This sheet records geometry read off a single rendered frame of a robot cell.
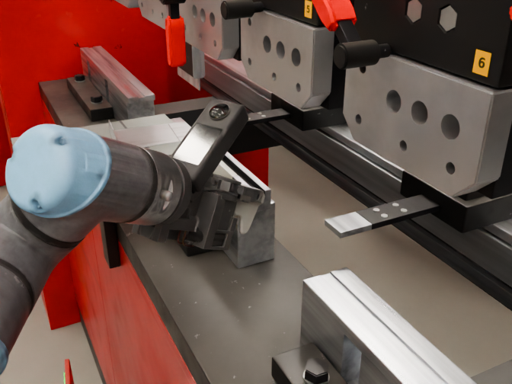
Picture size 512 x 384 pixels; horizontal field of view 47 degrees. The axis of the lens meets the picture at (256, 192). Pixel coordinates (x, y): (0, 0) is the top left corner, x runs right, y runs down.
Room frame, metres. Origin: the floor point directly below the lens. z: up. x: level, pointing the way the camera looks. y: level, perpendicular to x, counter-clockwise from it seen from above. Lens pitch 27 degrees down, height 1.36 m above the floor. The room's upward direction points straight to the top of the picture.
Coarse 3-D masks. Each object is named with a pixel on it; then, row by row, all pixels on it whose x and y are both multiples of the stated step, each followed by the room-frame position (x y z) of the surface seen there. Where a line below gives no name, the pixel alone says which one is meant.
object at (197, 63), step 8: (192, 48) 0.88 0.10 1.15; (192, 56) 0.88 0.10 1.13; (200, 56) 0.89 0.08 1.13; (184, 64) 0.91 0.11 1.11; (192, 64) 0.88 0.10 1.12; (200, 64) 0.89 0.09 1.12; (184, 72) 0.94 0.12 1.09; (192, 72) 0.88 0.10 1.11; (200, 72) 0.89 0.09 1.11; (192, 80) 0.91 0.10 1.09
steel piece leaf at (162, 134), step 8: (112, 128) 0.87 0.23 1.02; (136, 128) 0.93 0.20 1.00; (144, 128) 0.93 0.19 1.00; (152, 128) 0.93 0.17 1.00; (160, 128) 0.93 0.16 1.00; (168, 128) 0.93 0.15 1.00; (112, 136) 0.88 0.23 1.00; (120, 136) 0.89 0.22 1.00; (128, 136) 0.89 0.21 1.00; (136, 136) 0.89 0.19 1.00; (144, 136) 0.89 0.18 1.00; (152, 136) 0.89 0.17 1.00; (160, 136) 0.89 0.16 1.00; (168, 136) 0.89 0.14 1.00; (176, 136) 0.89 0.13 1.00; (136, 144) 0.85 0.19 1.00; (144, 144) 0.85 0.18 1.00; (152, 144) 0.85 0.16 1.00; (160, 144) 0.86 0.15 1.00
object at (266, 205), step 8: (224, 160) 0.82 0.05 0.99; (232, 160) 0.80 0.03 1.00; (232, 168) 0.79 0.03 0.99; (240, 168) 0.77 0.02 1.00; (232, 176) 0.74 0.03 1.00; (240, 176) 0.76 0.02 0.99; (248, 176) 0.74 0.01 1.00; (248, 184) 0.73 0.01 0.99; (256, 184) 0.72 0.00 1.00; (264, 184) 0.72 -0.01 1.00; (264, 192) 0.70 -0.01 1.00; (264, 200) 0.70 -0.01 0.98; (264, 208) 0.70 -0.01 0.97
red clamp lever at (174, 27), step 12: (168, 0) 0.75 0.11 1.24; (180, 0) 0.76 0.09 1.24; (168, 12) 0.76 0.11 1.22; (168, 24) 0.75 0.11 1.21; (180, 24) 0.76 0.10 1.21; (168, 36) 0.75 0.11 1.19; (180, 36) 0.76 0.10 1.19; (168, 48) 0.75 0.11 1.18; (180, 48) 0.75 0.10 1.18; (168, 60) 0.76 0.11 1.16; (180, 60) 0.75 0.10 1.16
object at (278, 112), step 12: (276, 96) 1.04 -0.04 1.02; (276, 108) 1.04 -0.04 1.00; (288, 108) 1.00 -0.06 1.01; (312, 108) 0.97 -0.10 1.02; (324, 108) 0.97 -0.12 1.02; (252, 120) 0.96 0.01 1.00; (264, 120) 0.97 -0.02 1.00; (288, 120) 1.00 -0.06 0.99; (300, 120) 0.96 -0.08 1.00; (312, 120) 0.96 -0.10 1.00; (324, 120) 0.97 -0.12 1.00; (336, 120) 0.98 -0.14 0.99
